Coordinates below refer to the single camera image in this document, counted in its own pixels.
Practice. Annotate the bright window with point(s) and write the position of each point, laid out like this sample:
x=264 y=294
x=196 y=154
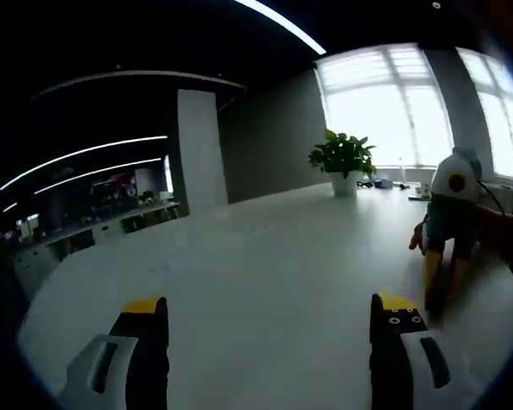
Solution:
x=504 y=119
x=380 y=107

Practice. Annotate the person's right hand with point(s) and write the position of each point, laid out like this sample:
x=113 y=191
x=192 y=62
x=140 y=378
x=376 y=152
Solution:
x=416 y=240

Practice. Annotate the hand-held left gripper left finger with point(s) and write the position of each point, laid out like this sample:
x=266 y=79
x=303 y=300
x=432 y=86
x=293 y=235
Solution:
x=145 y=337

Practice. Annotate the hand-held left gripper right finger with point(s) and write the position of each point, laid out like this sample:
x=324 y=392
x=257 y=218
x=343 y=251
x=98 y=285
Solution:
x=393 y=341

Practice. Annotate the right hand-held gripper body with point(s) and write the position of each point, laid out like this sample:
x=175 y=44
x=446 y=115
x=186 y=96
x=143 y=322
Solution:
x=457 y=196

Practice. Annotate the white plant pot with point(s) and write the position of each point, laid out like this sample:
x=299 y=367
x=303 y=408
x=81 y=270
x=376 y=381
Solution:
x=344 y=183

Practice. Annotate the straight ceiling light strip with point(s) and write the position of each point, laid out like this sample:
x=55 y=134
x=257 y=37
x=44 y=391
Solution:
x=282 y=23

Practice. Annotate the row of white office desks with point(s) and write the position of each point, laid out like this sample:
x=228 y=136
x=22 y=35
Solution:
x=111 y=224

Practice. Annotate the green potted plant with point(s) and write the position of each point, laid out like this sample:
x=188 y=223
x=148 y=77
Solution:
x=342 y=154

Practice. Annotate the curved ceiling light strip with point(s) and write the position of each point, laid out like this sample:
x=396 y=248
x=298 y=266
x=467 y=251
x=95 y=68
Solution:
x=85 y=150
x=98 y=172

